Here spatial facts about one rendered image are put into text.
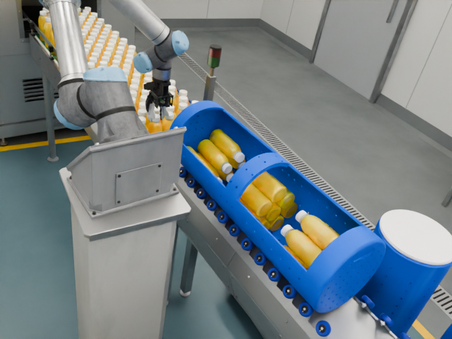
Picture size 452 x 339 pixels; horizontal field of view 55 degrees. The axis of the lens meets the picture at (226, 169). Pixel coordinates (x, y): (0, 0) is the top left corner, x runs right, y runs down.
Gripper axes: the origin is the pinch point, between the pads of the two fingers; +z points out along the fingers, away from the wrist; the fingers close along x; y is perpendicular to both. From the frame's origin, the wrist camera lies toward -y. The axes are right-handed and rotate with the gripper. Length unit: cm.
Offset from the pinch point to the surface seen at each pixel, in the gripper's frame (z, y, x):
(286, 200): -3, 71, 15
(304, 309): 11, 102, -1
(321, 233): -9, 92, 8
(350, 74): 89, -165, 355
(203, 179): -0.4, 46.4, -4.3
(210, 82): 0, -25, 45
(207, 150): -0.6, 30.8, 7.3
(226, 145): -4.4, 35.4, 12.6
